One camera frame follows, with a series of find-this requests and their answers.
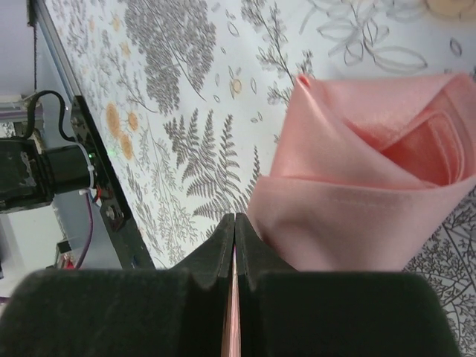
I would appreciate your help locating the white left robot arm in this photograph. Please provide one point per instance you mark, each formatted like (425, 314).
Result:
(30, 179)

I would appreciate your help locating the aluminium frame rail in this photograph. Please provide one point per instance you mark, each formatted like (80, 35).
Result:
(46, 37)

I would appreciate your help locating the peach satin napkin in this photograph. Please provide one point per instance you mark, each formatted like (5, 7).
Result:
(379, 175)

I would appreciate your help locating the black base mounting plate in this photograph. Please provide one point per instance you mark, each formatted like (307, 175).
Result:
(114, 209)

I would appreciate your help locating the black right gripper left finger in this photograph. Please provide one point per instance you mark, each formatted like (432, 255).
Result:
(180, 311)

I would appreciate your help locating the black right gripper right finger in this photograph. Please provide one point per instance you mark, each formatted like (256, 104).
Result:
(285, 312)

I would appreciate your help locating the floral patterned tablecloth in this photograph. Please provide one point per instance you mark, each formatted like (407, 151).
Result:
(190, 96)

